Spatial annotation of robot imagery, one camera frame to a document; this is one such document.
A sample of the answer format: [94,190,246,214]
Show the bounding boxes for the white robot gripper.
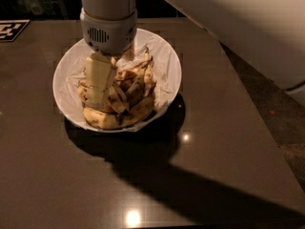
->
[80,9,137,110]

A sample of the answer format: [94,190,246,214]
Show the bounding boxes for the spotted yellow banana with stem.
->
[106,55,130,115]

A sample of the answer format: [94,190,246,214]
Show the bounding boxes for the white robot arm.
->
[80,0,305,106]

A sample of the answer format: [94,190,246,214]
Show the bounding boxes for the white bowl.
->
[52,29,182,133]

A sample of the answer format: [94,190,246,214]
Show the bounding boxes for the left spotted banana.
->
[77,79,114,114]

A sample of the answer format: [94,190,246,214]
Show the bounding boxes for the bottom front yellow banana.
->
[83,94,155,130]

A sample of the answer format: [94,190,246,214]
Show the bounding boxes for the right spotted banana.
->
[123,47,156,108]

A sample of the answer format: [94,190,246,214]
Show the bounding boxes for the black white fiducial marker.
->
[0,20,30,42]

